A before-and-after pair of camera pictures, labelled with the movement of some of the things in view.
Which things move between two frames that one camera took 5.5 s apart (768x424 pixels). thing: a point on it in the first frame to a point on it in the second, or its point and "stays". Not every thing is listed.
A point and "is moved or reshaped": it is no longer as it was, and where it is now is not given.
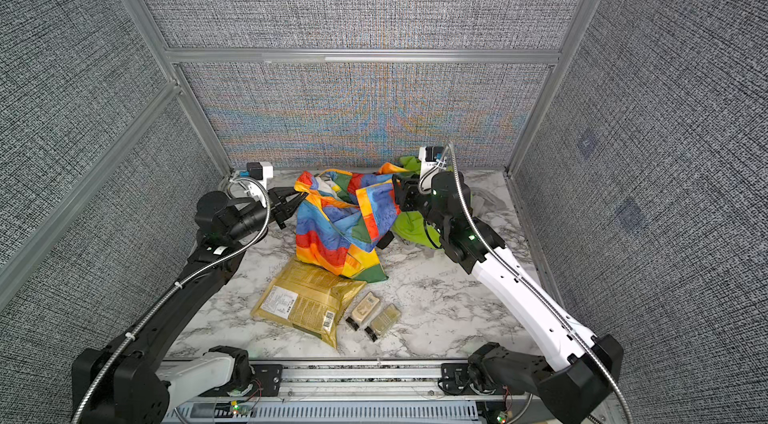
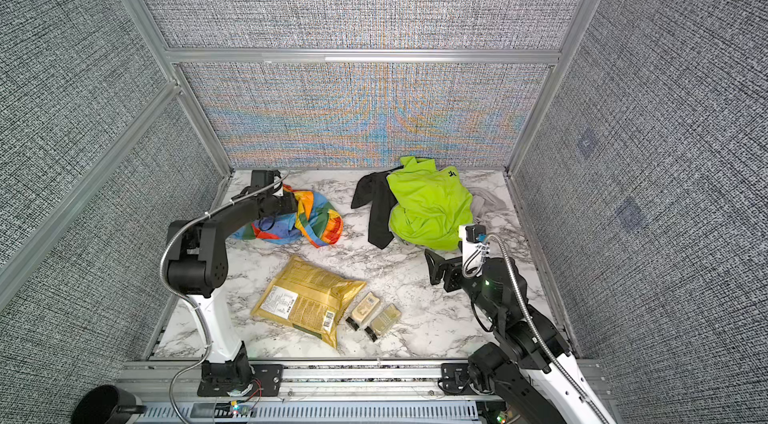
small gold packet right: x=385 y=319 stays
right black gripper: x=407 y=195 to x=455 y=266
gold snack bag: x=309 y=297 stays
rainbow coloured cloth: x=339 y=216 is moved or reshaped
